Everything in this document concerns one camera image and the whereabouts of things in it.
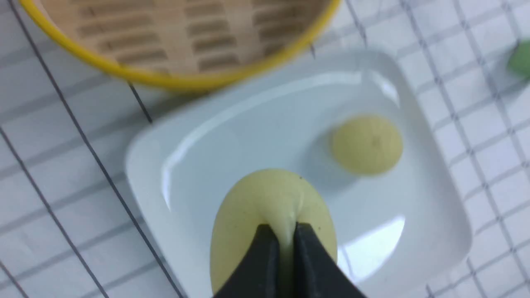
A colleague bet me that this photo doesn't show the yellow steamed bun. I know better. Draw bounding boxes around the yellow steamed bun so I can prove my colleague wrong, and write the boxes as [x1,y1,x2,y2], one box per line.
[210,168,337,298]
[330,114,404,176]

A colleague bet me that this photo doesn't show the green foam cube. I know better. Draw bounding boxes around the green foam cube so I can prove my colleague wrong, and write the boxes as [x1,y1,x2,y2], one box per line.
[507,39,530,79]

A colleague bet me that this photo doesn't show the white checkered tablecloth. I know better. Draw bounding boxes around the white checkered tablecloth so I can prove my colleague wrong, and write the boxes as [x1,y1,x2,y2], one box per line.
[0,0,530,298]

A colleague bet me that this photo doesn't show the yellow-rimmed bamboo steamer basket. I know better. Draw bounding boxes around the yellow-rimmed bamboo steamer basket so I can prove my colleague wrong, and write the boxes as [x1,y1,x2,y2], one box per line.
[20,0,341,92]

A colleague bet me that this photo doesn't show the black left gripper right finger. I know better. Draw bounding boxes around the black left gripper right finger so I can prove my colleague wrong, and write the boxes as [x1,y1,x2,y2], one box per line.
[293,223,365,298]

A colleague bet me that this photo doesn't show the white square plate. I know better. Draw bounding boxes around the white square plate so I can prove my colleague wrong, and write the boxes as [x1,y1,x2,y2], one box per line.
[124,50,473,298]

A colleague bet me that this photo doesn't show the yellow steamed bun front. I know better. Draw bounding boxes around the yellow steamed bun front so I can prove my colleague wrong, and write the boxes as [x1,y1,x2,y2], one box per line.
[210,168,337,298]

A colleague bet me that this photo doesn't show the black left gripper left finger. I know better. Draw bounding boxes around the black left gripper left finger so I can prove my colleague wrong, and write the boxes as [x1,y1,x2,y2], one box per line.
[214,224,280,298]

